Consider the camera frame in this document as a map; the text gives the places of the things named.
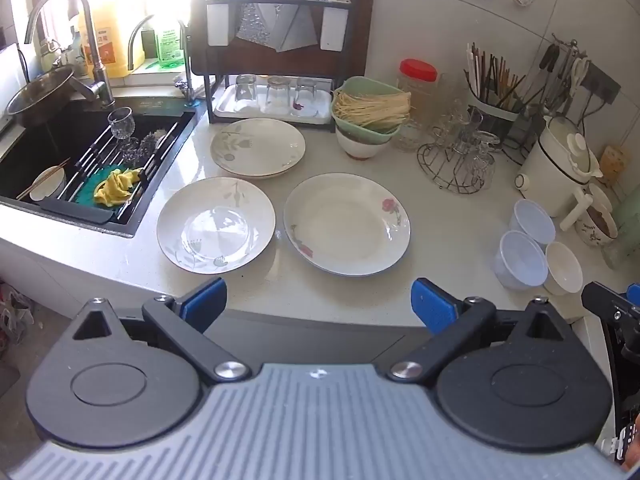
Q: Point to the black cooktop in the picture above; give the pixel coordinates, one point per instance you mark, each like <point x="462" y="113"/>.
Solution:
<point x="611" y="370"/>

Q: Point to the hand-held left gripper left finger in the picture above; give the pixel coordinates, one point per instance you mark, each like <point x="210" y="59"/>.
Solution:
<point x="204" y="306"/>

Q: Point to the green leaf white plate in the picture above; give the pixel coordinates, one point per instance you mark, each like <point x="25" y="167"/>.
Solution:
<point x="215" y="230"/>

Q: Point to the white drip tray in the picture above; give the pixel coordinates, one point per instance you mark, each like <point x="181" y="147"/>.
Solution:
<point x="250" y="108"/>

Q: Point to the tall chrome faucet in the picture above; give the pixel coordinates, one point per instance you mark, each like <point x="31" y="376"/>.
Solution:
<point x="90" y="35"/>

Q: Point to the yellow cloth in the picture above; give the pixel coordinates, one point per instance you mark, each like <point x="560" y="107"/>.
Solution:
<point x="115" y="187"/>

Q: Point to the red lid clear jar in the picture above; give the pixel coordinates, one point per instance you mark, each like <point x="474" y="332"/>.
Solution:
<point x="419" y="90"/>

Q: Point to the faint floral white plate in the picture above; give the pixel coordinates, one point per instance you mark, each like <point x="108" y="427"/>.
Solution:
<point x="260" y="150"/>

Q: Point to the black sink drain rack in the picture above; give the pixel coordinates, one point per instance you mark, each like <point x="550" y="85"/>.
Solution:
<point x="75" y="208"/>

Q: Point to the green strainer basket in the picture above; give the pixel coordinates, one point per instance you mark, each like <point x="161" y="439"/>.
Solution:
<point x="360" y="85"/>

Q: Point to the glass goblet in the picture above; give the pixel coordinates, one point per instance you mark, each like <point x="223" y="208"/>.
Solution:
<point x="122" y="122"/>

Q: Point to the yellow oil bottle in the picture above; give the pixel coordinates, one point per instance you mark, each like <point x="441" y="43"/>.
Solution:
<point x="110" y="45"/>

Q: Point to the white utensil holder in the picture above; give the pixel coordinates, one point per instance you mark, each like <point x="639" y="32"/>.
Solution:
<point x="334" y="30"/>
<point x="220" y="25"/>

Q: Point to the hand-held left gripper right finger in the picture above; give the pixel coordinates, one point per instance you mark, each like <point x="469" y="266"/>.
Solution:
<point x="433" y="307"/>

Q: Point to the cream empty bowl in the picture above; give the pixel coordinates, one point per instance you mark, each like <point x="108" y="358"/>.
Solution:
<point x="600" y="195"/>

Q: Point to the pale blue plastic bowl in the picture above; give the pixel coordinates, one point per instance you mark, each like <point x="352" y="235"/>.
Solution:
<point x="520" y="265"/>
<point x="532" y="220"/>

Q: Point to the white electric cooking pot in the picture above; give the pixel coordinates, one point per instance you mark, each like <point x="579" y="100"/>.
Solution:
<point x="545" y="170"/>

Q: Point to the steel wool scrubber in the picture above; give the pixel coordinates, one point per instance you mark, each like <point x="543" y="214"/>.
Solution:
<point x="147" y="145"/>

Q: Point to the grey square plate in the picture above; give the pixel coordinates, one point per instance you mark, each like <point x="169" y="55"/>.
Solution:
<point x="300" y="30"/>

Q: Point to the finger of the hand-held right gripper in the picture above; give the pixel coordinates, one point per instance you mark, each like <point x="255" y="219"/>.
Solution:
<point x="602" y="302"/>

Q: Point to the teal scrub mat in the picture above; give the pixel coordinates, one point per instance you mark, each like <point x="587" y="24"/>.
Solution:
<point x="89" y="189"/>

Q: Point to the white bowl with chopsticks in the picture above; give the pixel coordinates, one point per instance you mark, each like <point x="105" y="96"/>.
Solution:
<point x="50" y="185"/>

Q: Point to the thin chrome tap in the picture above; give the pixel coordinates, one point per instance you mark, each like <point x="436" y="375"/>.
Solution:
<point x="186" y="60"/>

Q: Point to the pale small bottle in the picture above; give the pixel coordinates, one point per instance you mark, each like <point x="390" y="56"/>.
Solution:
<point x="52" y="55"/>

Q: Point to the embossed metal tray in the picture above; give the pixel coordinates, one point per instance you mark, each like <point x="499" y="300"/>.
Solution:
<point x="265" y="20"/>

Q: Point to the yellow packet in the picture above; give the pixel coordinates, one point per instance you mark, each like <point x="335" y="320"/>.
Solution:
<point x="612" y="162"/>

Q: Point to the white ceramic bowl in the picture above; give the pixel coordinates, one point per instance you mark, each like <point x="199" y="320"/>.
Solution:
<point x="362" y="147"/>

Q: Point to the clear drinking glass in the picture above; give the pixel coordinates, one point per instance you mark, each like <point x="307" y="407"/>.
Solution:
<point x="278" y="92"/>
<point x="245" y="87"/>
<point x="306" y="95"/>

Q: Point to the bowl with chopsticks in sink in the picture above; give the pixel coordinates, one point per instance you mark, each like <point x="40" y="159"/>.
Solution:
<point x="42" y="179"/>

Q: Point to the person's right hand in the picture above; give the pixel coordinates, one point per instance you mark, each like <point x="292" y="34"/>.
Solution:
<point x="634" y="447"/>

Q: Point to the pink flower white plate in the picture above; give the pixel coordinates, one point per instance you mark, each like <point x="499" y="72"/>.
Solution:
<point x="345" y="225"/>

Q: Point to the wooden chopstick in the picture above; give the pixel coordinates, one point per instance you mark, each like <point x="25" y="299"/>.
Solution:
<point x="47" y="172"/>

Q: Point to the bunch of chopsticks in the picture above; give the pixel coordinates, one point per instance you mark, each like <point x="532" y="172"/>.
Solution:
<point x="495" y="85"/>

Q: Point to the black dish rack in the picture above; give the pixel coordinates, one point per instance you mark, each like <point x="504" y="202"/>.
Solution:
<point x="280" y="1"/>

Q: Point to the steel pot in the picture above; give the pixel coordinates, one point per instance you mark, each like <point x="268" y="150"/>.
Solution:
<point x="40" y="95"/>

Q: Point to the small white bowl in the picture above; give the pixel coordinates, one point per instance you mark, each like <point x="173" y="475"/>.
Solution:
<point x="562" y="270"/>

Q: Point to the black sink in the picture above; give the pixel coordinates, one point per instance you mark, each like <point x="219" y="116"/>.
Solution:
<point x="65" y="132"/>

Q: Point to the green detergent bottle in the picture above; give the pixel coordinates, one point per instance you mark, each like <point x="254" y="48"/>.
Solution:
<point x="167" y="45"/>

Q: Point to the green white chopstick holder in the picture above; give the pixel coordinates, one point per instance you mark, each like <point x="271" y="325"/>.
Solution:
<point x="492" y="121"/>

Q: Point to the patterned bowl of bean soup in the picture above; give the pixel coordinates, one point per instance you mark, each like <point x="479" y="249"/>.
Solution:
<point x="597" y="225"/>

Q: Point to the pale dried noodles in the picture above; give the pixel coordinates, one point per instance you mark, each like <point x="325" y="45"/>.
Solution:
<point x="370" y="110"/>

